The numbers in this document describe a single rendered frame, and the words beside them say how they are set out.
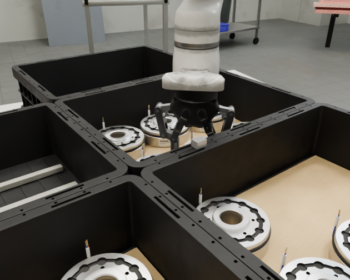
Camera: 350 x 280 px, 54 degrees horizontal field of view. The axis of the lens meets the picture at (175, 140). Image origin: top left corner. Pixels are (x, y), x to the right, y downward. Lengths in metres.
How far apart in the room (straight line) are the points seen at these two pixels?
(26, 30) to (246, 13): 4.35
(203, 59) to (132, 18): 6.14
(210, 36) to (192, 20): 0.04
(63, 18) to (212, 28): 5.25
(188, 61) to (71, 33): 5.25
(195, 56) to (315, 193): 0.29
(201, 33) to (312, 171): 0.32
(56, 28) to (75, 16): 0.34
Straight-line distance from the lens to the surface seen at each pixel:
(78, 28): 5.77
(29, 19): 6.27
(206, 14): 0.52
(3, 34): 6.28
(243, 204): 0.50
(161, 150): 0.68
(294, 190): 0.60
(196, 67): 0.53
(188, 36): 0.53
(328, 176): 0.66
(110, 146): 0.49
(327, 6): 5.24
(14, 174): 0.67
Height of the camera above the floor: 1.16
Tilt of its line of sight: 28 degrees down
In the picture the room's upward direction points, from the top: straight up
